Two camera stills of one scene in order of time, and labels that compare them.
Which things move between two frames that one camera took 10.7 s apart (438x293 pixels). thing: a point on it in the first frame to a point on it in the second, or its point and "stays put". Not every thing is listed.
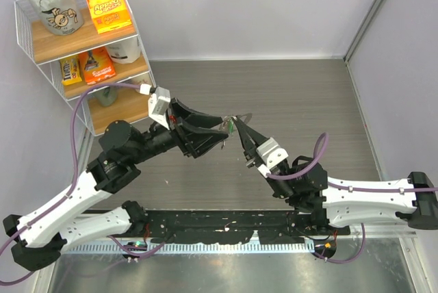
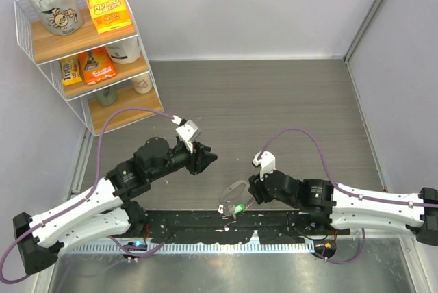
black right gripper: x=250 y=153 to x=260 y=195
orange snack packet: x=96 y=65 stays put
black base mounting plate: x=237 y=226 stays put
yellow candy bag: x=70 y=71 stays put
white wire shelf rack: x=83 y=38 stays put
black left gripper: x=192 y=143 to x=194 y=166
